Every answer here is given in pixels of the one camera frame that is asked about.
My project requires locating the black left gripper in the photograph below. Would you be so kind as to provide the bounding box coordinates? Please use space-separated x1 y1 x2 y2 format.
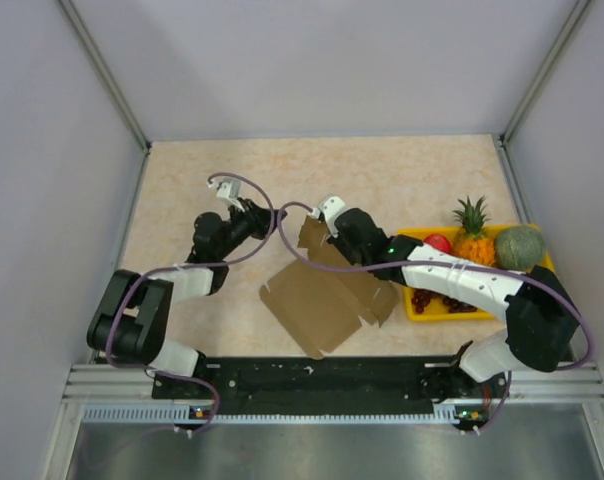
216 197 286 259

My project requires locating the brown cardboard box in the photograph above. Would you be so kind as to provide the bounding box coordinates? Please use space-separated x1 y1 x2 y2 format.
259 217 400 360

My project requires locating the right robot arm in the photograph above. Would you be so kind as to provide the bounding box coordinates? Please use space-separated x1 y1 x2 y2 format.
319 197 579 396

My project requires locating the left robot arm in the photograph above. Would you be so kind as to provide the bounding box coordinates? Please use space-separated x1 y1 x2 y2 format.
86 198 278 397

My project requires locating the red apple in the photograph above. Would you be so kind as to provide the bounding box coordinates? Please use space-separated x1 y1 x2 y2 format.
423 233 453 255

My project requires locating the purple grape bunch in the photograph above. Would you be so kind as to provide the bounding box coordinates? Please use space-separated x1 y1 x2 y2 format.
411 289 477 314

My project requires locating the yellow plastic tray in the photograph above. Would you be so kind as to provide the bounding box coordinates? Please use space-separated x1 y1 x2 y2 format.
396 223 557 322

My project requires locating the orange pineapple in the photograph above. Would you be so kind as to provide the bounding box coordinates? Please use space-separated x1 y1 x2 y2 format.
452 196 497 267

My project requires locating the green melon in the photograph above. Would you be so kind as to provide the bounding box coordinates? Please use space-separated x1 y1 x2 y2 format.
495 225 546 271

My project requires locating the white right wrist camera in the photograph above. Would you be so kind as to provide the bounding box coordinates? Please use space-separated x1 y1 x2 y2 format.
308 195 346 237

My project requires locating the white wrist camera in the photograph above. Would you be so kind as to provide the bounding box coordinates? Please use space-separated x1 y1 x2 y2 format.
207 175 242 202
308 195 346 237

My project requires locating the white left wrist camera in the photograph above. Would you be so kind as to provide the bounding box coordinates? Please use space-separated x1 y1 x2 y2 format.
207 175 242 202

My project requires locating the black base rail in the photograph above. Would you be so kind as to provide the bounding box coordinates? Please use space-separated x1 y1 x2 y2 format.
152 356 506 415

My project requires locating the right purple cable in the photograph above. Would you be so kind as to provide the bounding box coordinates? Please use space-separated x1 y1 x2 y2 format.
278 201 597 435

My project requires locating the left aluminium frame post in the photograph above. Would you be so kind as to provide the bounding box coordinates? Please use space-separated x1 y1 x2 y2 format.
55 0 151 154

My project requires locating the aluminium frame post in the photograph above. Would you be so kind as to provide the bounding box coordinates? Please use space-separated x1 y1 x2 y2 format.
55 0 151 154
493 0 595 150

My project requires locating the right aluminium frame post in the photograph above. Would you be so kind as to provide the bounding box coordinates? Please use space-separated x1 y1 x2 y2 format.
493 0 595 150

